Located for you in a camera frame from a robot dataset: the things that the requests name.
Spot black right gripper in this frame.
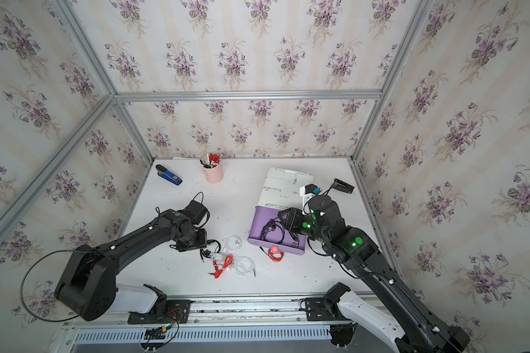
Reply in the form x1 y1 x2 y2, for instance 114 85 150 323
276 207 331 247

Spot black wired earphones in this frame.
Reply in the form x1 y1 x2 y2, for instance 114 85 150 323
200 239 222 262
259 218 286 244

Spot purple top drawer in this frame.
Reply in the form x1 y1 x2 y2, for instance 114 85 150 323
247 207 306 255

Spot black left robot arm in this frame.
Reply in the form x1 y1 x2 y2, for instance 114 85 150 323
53 200 210 322

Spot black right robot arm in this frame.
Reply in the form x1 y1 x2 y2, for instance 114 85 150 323
278 195 471 352

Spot white drawer cabinet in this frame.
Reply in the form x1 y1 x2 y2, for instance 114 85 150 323
256 167 315 210

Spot black stapler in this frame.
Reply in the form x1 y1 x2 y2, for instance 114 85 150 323
331 178 355 194

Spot pink pen cup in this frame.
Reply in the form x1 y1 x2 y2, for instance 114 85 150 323
202 163 224 184

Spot blue stapler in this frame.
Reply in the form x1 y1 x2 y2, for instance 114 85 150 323
155 164 183 185

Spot red scissors in cup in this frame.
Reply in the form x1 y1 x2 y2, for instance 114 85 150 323
206 153 220 169

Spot red wired earphones coiled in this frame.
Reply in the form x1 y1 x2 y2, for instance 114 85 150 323
260 246 284 263

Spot white wired earphones coiled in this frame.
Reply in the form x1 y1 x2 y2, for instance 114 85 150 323
233 255 256 277

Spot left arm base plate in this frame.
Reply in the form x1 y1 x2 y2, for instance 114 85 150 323
127 300 192 325

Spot aluminium front rail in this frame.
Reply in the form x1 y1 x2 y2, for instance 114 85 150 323
61 292 429 329

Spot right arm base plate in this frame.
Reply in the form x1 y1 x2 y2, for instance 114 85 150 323
300 297 350 322

